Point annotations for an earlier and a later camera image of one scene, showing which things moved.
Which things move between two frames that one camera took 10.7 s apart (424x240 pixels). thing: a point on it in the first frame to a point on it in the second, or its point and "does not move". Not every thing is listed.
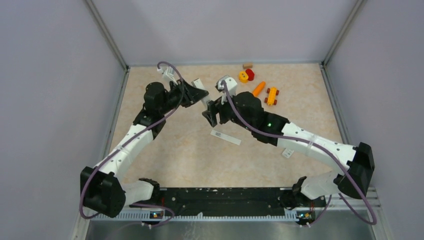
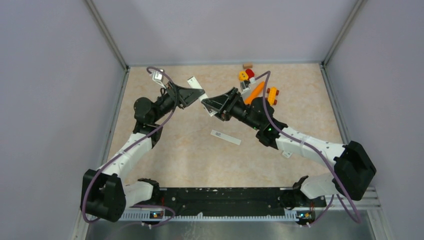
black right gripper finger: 211,117 to 217,105
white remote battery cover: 225,137 does not move
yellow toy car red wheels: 272,92 does not move
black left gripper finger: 192,96 does not move
